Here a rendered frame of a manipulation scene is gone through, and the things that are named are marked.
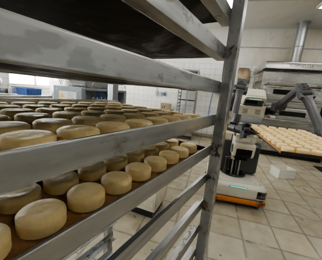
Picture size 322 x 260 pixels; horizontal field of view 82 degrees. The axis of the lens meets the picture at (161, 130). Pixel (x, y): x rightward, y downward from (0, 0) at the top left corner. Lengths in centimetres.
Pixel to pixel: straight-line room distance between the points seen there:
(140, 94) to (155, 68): 572
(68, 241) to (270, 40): 583
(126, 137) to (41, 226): 13
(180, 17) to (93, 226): 30
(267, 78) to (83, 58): 458
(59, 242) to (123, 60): 19
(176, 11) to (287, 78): 454
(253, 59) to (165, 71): 547
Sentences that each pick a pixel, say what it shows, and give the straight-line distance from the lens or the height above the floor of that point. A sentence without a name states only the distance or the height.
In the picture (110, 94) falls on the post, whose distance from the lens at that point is 78.
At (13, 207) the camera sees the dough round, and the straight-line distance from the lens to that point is 30.
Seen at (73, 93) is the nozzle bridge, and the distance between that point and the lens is 181.
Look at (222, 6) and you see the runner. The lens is 51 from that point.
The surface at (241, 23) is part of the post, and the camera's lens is 57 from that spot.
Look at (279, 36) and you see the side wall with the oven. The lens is 595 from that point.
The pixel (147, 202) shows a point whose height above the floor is 18.
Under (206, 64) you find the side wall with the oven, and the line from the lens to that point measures 563.
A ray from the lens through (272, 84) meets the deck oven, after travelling 471.
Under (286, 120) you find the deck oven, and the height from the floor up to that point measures 84.
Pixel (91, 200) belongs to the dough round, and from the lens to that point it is 27.
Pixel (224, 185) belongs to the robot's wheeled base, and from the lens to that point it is 227.
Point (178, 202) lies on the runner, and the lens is 44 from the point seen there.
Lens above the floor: 121
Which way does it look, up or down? 12 degrees down
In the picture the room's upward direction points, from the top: 5 degrees clockwise
